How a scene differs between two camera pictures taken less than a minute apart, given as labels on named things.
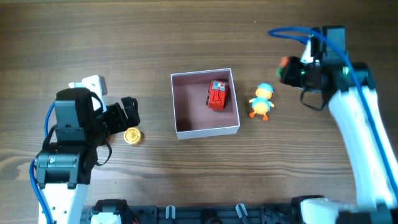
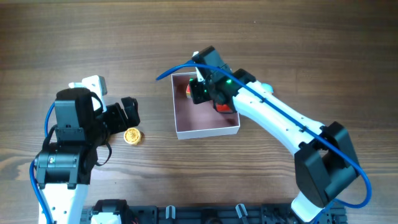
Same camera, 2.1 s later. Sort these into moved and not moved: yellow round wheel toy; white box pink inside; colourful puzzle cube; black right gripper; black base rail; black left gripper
Moved: colourful puzzle cube; black right gripper
Not moved: white box pink inside; yellow round wheel toy; black base rail; black left gripper
